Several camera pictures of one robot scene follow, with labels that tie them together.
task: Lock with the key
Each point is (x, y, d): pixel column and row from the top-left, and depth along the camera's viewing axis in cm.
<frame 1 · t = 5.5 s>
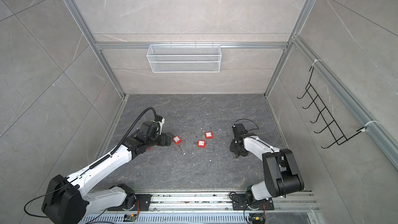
left hand: (166, 131, 83), fingers open
right hand: (235, 148, 93), fingers open
red padlock centre left: (176, 140, 94), point 3 cm above the table
red padlock upper right: (209, 135, 97), point 3 cm above the table
red padlock lower right: (202, 143, 95), on the table

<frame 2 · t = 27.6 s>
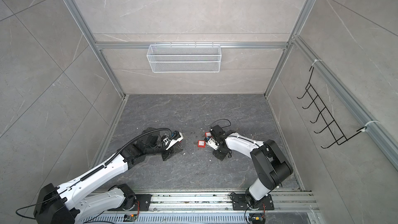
left hand: (179, 142, 76), fingers open
right hand: (221, 151, 91), fingers open
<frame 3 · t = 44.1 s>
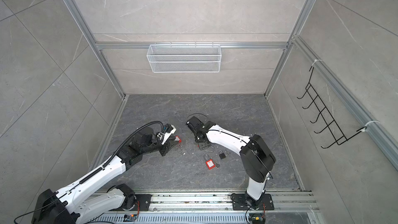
left hand: (175, 136, 77), fingers open
right hand: (196, 136, 89), fingers open
red padlock lower right: (210, 164, 85), point 2 cm above the table
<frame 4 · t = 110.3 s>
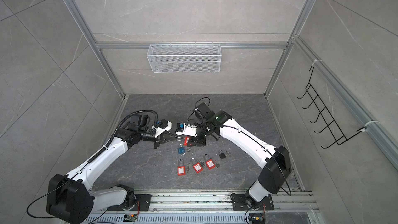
left hand: (175, 134, 75), fingers closed
right hand: (189, 137, 75), fingers open
red padlock upper right: (196, 165, 85), point 2 cm above the table
blue padlock: (181, 149, 92), on the table
